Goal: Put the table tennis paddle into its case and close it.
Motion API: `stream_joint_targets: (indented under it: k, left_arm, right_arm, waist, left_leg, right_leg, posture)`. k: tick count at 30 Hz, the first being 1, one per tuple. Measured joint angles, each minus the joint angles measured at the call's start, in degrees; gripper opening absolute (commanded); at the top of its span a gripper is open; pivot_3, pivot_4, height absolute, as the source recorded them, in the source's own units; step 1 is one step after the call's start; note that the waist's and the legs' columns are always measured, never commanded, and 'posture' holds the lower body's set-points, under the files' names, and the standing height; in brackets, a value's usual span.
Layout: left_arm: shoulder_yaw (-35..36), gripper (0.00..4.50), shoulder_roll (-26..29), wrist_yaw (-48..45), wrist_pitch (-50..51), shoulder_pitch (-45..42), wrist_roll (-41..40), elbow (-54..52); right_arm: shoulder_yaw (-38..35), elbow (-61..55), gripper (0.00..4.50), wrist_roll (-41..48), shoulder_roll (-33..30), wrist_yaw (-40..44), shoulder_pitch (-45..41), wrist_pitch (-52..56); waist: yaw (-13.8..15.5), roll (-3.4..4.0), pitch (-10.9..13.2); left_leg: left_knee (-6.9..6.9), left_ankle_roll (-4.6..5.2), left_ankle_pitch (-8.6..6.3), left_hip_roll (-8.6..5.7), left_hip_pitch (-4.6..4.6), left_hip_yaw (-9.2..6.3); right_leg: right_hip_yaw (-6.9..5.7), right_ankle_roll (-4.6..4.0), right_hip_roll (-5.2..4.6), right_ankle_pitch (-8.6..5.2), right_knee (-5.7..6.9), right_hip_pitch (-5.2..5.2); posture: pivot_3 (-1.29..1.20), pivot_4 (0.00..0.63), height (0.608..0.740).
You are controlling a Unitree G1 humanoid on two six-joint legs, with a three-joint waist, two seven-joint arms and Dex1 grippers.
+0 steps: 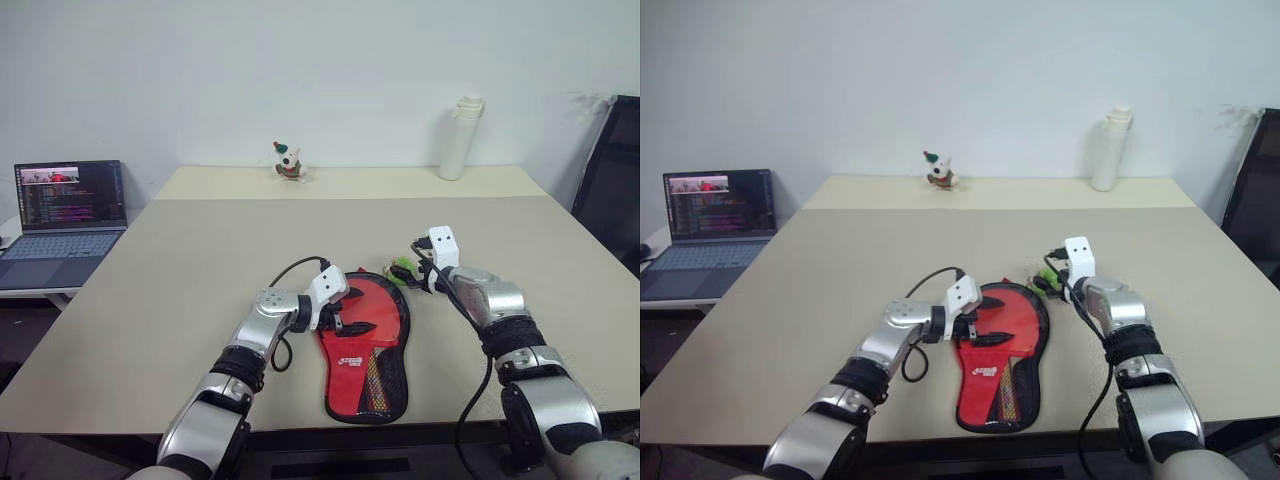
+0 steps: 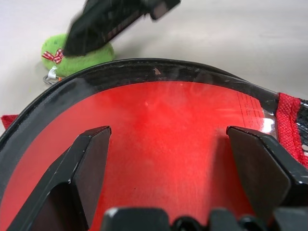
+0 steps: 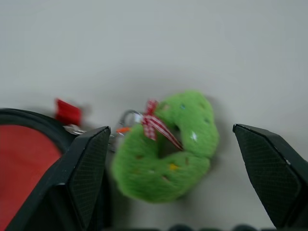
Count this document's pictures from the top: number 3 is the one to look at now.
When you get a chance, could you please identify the black mesh paddle case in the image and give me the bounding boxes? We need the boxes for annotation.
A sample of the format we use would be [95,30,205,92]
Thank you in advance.
[0,108,84,231]

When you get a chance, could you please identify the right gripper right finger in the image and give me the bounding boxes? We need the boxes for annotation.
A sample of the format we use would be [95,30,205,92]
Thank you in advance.
[232,123,308,229]

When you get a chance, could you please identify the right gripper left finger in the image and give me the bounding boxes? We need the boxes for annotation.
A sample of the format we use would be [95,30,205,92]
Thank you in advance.
[3,126,112,231]

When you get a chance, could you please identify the red zipper pull tag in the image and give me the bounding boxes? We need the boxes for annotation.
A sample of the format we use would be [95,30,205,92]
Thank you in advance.
[54,98,83,126]

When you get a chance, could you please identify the red table tennis paddle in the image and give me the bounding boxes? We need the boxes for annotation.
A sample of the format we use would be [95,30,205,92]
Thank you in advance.
[0,124,64,218]

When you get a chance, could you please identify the green plush wreath keychain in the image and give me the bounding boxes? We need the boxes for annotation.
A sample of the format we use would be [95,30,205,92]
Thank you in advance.
[110,90,220,205]

